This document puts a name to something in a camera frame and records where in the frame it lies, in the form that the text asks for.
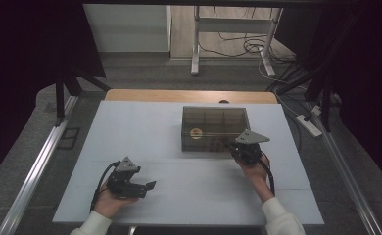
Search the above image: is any white desk frame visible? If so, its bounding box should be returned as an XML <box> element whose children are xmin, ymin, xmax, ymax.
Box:
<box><xmin>190</xmin><ymin>5</ymin><xmax>284</xmax><ymax>78</ymax></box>

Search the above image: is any dark floor socket plate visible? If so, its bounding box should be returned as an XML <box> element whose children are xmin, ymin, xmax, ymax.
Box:
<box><xmin>57</xmin><ymin>126</ymin><xmax>81</xmax><ymax>151</ymax></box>

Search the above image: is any round gold badge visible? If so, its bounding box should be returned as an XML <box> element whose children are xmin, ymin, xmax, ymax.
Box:
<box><xmin>190</xmin><ymin>127</ymin><xmax>204</xmax><ymax>141</ymax></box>

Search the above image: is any aluminium rail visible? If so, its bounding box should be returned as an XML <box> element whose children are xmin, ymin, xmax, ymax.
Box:
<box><xmin>0</xmin><ymin>94</ymin><xmax>81</xmax><ymax>235</ymax></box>
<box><xmin>306</xmin><ymin>101</ymin><xmax>382</xmax><ymax>235</ymax></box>

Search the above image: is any left hand-held gripper black cable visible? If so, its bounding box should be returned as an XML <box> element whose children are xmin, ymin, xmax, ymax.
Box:
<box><xmin>89</xmin><ymin>160</ymin><xmax>121</xmax><ymax>212</ymax></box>

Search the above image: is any smoky transparent drawer box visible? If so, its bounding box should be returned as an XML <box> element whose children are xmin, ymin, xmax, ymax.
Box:
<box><xmin>180</xmin><ymin>106</ymin><xmax>252</xmax><ymax>154</ymax></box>

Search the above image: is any person's right hand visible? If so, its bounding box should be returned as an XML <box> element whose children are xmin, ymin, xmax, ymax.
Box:
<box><xmin>237</xmin><ymin>153</ymin><xmax>273</xmax><ymax>202</ymax></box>

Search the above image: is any white floor cable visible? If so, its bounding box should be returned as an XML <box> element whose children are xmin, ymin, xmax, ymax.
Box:
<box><xmin>258</xmin><ymin>58</ymin><xmax>310</xmax><ymax>116</ymax></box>

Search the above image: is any white cabinet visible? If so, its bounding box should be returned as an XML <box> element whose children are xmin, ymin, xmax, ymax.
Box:
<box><xmin>82</xmin><ymin>3</ymin><xmax>173</xmax><ymax>54</ymax></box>

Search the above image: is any person's left hand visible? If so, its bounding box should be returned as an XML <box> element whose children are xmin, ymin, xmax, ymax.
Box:
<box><xmin>93</xmin><ymin>182</ymin><xmax>138</xmax><ymax>219</ymax></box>

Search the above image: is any black curtain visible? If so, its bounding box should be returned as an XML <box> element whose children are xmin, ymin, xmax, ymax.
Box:
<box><xmin>273</xmin><ymin>0</ymin><xmax>382</xmax><ymax>194</ymax></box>
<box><xmin>0</xmin><ymin>0</ymin><xmax>107</xmax><ymax>188</ymax></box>

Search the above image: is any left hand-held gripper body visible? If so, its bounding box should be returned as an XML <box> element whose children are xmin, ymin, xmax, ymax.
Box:
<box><xmin>106</xmin><ymin>156</ymin><xmax>147</xmax><ymax>199</ymax></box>

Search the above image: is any black floor cable bundle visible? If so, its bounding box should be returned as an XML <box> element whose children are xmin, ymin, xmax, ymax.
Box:
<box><xmin>198</xmin><ymin>30</ymin><xmax>300</xmax><ymax>65</ymax></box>

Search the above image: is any hand-held gripper black cable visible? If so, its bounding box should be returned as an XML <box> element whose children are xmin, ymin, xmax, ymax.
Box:
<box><xmin>257</xmin><ymin>158</ymin><xmax>276</xmax><ymax>197</ymax></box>
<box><xmin>89</xmin><ymin>160</ymin><xmax>121</xmax><ymax>212</ymax></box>

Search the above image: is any wooden table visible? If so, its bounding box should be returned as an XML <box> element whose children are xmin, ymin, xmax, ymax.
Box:
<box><xmin>104</xmin><ymin>88</ymin><xmax>279</xmax><ymax>105</ymax></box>

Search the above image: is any white power strip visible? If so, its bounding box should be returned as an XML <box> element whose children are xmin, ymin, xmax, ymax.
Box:
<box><xmin>295</xmin><ymin>114</ymin><xmax>323</xmax><ymax>138</ymax></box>

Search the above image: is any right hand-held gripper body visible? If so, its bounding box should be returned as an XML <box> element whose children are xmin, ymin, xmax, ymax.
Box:
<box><xmin>230</xmin><ymin>129</ymin><xmax>271</xmax><ymax>165</ymax></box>

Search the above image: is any right hand-held gripper black cable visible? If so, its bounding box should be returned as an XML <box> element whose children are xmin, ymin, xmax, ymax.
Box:
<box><xmin>257</xmin><ymin>158</ymin><xmax>276</xmax><ymax>197</ymax></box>

